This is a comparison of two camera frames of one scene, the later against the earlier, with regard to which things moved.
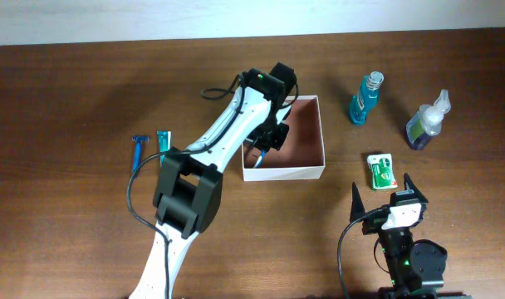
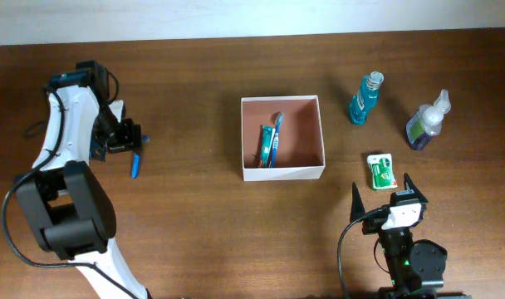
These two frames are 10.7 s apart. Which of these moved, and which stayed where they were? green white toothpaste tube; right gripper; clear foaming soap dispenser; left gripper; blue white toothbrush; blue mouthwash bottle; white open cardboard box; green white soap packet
Moved: left gripper; green white toothpaste tube; blue white toothbrush
Stayed: right gripper; clear foaming soap dispenser; white open cardboard box; blue mouthwash bottle; green white soap packet
